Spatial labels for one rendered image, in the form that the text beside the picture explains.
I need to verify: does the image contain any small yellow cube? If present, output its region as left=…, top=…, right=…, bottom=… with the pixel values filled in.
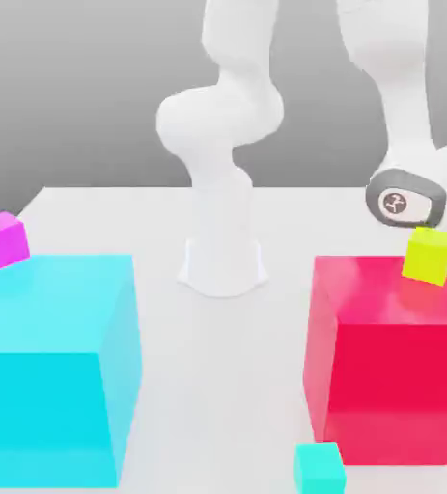
left=401, top=226, right=447, bottom=288

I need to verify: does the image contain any small turquoise cube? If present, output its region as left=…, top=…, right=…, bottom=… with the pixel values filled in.
left=293, top=442, right=347, bottom=494

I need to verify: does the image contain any small magenta cube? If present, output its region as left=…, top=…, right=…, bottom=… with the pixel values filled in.
left=0, top=210, right=31, bottom=272

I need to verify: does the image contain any large red box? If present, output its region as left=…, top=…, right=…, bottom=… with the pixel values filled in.
left=302, top=255, right=447, bottom=467

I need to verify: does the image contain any large cyan box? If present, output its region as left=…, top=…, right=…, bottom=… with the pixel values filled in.
left=0, top=253, right=144, bottom=490

